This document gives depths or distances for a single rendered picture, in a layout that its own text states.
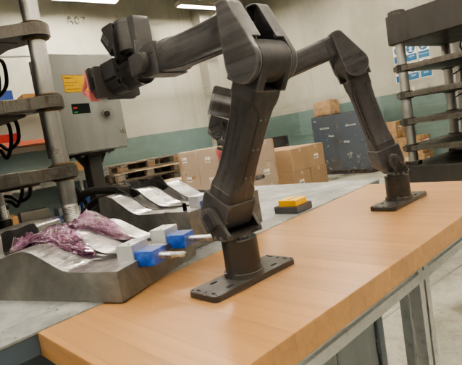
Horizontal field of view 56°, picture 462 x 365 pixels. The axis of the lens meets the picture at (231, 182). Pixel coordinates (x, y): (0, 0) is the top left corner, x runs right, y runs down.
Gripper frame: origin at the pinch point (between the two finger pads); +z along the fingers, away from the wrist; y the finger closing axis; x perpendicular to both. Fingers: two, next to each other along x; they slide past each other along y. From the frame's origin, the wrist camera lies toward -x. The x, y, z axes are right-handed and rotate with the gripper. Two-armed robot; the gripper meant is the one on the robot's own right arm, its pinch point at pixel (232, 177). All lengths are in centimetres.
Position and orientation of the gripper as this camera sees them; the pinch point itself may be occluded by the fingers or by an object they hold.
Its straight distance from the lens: 115.2
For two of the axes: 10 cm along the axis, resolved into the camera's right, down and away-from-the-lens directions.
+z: -2.3, 9.5, 2.1
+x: 7.1, 3.1, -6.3
